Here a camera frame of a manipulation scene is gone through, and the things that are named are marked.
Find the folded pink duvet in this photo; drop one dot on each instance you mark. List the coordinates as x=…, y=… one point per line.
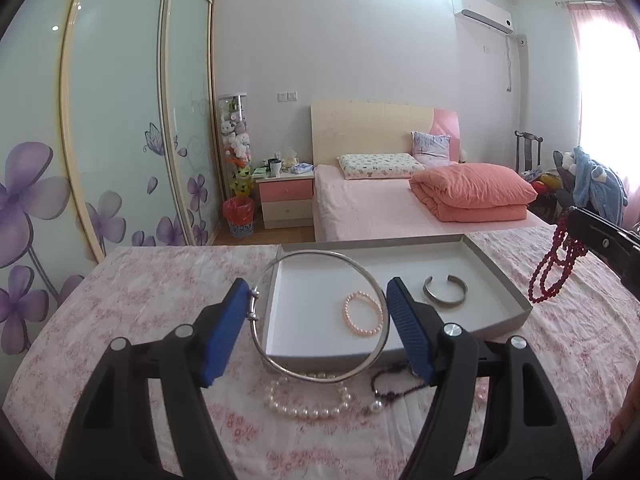
x=470, y=192

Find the cream and pink headboard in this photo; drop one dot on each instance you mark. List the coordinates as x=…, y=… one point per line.
x=365, y=127

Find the pink curtain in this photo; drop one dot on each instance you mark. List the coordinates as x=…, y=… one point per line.
x=600, y=25

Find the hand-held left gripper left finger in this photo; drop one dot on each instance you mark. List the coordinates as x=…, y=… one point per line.
x=225, y=332

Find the pile of colourful toys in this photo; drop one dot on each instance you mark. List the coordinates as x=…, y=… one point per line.
x=545, y=182

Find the pink bed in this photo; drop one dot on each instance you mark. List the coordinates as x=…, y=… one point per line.
x=365, y=205

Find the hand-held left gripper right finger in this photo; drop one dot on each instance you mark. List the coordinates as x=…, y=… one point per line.
x=407, y=332

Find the air conditioner pipe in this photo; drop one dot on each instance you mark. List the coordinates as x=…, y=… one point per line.
x=510, y=60

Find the dark wooden chair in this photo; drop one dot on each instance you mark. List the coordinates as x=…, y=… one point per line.
x=527, y=152

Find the person's right forearm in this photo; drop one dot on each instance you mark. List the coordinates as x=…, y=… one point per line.
x=627, y=410

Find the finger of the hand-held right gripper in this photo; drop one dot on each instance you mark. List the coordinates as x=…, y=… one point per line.
x=602, y=242

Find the blue plush garment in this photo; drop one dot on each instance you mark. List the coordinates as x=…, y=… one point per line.
x=597, y=180

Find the grey shallow tray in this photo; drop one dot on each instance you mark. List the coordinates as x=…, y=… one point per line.
x=325, y=320

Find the white air conditioner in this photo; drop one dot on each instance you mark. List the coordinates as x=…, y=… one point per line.
x=482, y=10

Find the floral sliding door wardrobe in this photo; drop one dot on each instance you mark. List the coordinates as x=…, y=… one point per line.
x=115, y=110

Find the red lined trash bin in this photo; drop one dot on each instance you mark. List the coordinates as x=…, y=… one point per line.
x=239, y=215

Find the lilac pillow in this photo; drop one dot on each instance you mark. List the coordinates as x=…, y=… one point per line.
x=431, y=147

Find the pink floral tablecloth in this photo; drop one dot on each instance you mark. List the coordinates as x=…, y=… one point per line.
x=125, y=310

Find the floral print pillow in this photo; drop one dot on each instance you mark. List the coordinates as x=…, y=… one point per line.
x=380, y=166

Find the plush toy display tube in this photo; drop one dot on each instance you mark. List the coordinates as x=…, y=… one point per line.
x=236, y=135

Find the white wall socket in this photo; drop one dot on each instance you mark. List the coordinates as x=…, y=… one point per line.
x=286, y=95

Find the pink and cream nightstand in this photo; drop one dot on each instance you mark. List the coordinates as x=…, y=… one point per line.
x=285, y=200

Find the silver bangle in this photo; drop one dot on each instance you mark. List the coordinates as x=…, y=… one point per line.
x=320, y=252

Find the black office chair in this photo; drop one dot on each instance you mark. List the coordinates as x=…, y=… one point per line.
x=564, y=200

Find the blue cloth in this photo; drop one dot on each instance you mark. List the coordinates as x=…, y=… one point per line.
x=303, y=168

